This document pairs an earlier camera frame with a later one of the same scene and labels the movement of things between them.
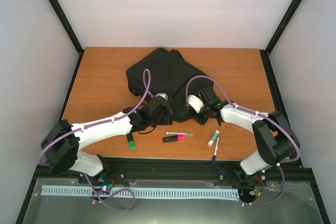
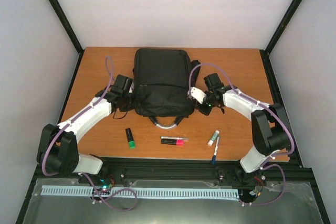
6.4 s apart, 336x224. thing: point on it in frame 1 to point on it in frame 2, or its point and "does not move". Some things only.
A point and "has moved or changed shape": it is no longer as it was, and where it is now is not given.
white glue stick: (215, 135) does not move
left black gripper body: (167, 120) to (128, 104)
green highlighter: (131, 142) does not move
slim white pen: (185, 134) to (172, 137)
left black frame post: (63, 19) does not move
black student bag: (170, 74) has moved or changed shape
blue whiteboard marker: (214, 156) does not move
